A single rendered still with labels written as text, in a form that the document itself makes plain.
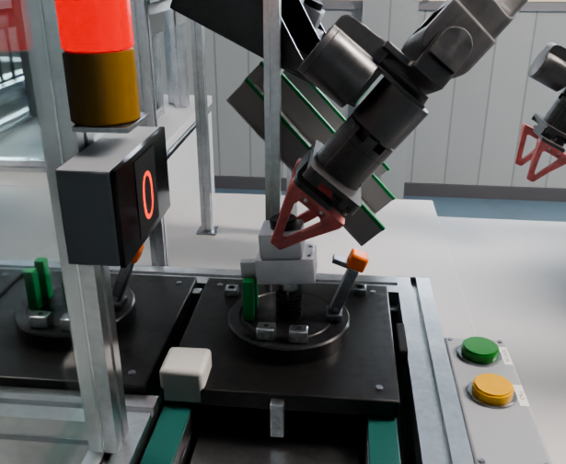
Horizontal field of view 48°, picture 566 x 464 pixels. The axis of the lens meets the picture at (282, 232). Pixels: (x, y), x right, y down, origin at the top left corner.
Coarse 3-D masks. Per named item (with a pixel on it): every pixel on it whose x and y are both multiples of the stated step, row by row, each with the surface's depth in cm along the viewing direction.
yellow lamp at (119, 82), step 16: (64, 64) 44; (80, 64) 43; (96, 64) 43; (112, 64) 43; (128, 64) 44; (80, 80) 43; (96, 80) 43; (112, 80) 43; (128, 80) 44; (80, 96) 44; (96, 96) 43; (112, 96) 44; (128, 96) 45; (80, 112) 44; (96, 112) 44; (112, 112) 44; (128, 112) 45
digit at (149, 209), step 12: (144, 156) 48; (144, 168) 48; (144, 180) 48; (144, 192) 48; (156, 192) 51; (144, 204) 48; (156, 204) 51; (144, 216) 48; (156, 216) 51; (144, 228) 48
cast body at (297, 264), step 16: (272, 224) 68; (288, 224) 68; (304, 240) 71; (272, 256) 68; (288, 256) 68; (304, 256) 69; (256, 272) 69; (272, 272) 69; (288, 272) 69; (304, 272) 69
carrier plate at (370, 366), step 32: (224, 288) 84; (320, 288) 84; (352, 288) 84; (384, 288) 84; (192, 320) 76; (224, 320) 76; (352, 320) 76; (384, 320) 76; (224, 352) 70; (352, 352) 70; (384, 352) 70; (224, 384) 65; (256, 384) 65; (288, 384) 65; (320, 384) 65; (352, 384) 65; (384, 384) 65
